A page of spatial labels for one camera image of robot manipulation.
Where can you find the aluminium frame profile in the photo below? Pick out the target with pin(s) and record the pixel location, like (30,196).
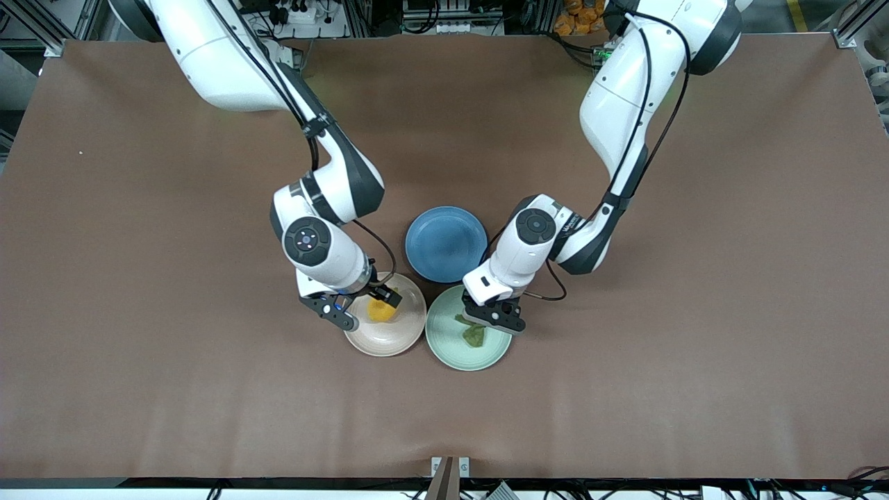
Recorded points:
(851,31)
(59,31)

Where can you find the grey ribbed adapter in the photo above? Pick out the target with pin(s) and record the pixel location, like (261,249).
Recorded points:
(500,492)

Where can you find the green lettuce leaf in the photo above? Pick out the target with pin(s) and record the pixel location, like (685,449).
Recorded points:
(476,337)

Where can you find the pale green plate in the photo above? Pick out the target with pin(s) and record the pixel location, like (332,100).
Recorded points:
(458,354)

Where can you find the white power strip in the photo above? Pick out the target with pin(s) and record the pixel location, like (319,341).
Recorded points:
(298,14)

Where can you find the yellow lemon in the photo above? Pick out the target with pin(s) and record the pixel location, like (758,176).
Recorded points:
(380,312)

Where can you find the bag of oranges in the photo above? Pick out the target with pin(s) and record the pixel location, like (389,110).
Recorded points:
(580,17)

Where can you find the pink plate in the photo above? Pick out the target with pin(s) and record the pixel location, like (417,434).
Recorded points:
(389,340)

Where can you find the blue plate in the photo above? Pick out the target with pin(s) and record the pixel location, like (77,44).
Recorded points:
(441,244)

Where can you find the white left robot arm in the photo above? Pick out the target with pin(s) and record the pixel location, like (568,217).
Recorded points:
(625,97)

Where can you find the white rack device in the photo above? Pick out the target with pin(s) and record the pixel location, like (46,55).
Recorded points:
(451,17)

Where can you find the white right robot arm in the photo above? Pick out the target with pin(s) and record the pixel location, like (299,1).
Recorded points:
(208,62)

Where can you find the metal bracket with bar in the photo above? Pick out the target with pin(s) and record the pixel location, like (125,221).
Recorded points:
(444,479)

